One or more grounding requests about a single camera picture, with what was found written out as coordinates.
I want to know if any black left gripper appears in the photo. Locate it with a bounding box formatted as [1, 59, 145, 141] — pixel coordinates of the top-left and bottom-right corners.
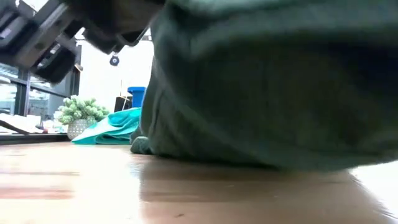
[0, 0, 165, 85]

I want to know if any turquoise shirt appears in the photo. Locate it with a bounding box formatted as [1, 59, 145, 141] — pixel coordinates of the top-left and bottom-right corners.
[71, 107, 142, 146]

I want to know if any dark green buttoned knit shirt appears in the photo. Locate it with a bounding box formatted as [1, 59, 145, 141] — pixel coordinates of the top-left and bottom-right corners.
[129, 0, 398, 172]

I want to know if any blue plastic bin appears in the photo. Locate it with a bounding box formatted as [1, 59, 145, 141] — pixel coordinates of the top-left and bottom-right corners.
[127, 86, 147, 109]

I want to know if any small black box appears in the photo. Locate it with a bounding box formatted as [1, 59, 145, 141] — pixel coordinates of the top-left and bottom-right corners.
[114, 95, 134, 113]

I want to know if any green succulent plant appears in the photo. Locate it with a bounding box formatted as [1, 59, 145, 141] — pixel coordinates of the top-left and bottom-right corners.
[57, 95, 110, 141]

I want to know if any black shelf unit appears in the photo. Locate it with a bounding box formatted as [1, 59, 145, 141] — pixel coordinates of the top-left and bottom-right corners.
[0, 43, 83, 125]

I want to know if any white papers pile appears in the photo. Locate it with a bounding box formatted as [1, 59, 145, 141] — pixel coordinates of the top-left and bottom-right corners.
[0, 113, 46, 134]

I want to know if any black aluminium table frame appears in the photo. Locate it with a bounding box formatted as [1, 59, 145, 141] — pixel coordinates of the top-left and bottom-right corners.
[0, 133, 71, 146]

